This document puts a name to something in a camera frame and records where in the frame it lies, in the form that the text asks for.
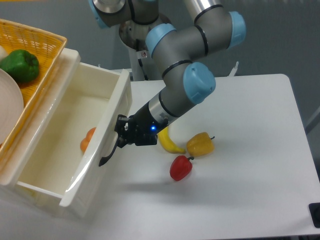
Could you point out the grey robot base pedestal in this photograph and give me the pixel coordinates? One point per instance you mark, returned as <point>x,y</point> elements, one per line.
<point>136,50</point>

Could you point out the beige round plate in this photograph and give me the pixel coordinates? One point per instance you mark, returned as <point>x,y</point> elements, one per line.
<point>11,104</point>

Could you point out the yellow toy bell pepper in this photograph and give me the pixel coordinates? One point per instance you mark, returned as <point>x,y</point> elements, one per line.
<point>201,144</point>

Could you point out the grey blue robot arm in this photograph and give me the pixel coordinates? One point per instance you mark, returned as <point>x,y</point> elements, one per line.
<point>176,55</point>

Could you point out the orange toy pepper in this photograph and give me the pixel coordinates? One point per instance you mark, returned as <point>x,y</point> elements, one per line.
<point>85,141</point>

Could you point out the red toy bell pepper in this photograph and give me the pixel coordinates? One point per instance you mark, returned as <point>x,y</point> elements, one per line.
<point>181,167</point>

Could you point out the green toy bell pepper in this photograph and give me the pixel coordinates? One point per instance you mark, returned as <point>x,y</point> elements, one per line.
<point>21,65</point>

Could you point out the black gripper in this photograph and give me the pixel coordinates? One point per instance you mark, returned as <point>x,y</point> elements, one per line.
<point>140,129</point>

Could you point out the white round object in basket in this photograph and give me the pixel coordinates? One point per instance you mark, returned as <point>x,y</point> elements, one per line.
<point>3,53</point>

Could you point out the yellow toy banana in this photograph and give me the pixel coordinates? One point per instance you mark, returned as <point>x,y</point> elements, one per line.
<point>167,143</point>

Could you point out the yellow plastic basket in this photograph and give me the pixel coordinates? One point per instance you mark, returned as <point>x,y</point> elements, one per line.
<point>47,47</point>

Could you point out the black top drawer handle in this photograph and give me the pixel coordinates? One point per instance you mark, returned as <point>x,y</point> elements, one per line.
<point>105,159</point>

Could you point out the white drawer cabinet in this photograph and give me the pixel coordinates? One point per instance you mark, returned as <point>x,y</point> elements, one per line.
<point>17,150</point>

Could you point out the black object at table edge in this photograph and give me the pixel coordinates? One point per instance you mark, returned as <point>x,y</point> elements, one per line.
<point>314,209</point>

